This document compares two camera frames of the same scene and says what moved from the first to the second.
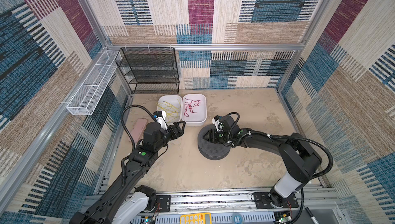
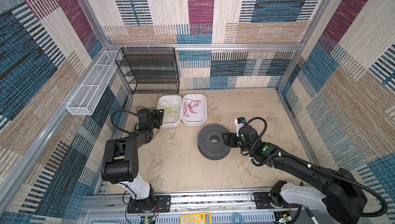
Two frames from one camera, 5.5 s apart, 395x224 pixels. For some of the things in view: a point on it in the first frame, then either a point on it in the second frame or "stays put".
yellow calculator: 197,218 stays put
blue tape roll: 233,217 stays put
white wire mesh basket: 87,99 stays put
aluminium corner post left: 86,7 stays put
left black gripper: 178,132 to 157,114
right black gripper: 212,137 to 230,137
